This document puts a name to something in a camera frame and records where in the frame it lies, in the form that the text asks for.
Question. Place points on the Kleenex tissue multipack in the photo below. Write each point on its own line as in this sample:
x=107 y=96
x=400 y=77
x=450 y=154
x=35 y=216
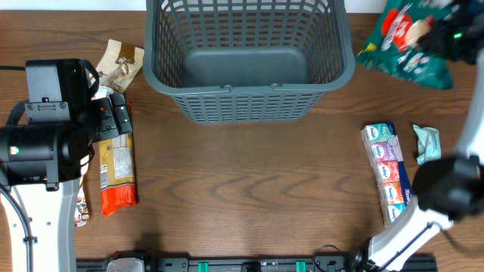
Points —
x=385 y=156

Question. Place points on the green Nescafe coffee bag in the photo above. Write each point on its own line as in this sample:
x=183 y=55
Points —
x=392 y=46

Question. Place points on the small white tissue packet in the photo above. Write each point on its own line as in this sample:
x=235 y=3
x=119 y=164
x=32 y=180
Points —
x=428 y=144

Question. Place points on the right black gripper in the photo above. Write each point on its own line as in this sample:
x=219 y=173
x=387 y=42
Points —
x=437 y=40

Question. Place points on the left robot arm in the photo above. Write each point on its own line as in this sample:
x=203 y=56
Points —
x=45 y=143

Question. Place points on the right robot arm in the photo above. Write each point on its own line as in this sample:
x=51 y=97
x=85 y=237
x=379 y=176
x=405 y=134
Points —
x=445 y=190

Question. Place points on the orange spaghetti packet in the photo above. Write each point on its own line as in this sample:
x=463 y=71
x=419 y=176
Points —
x=117 y=174

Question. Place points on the beige snack pouch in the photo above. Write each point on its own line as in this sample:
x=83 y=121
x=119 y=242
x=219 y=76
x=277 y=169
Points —
x=82 y=213
x=118 y=67

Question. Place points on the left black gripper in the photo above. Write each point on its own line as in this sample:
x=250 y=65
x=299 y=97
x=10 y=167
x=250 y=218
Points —
x=108 y=125

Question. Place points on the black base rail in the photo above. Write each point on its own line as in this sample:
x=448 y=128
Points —
x=141 y=261

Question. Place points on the grey plastic basket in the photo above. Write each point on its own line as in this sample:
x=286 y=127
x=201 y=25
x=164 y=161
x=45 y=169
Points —
x=247 y=60

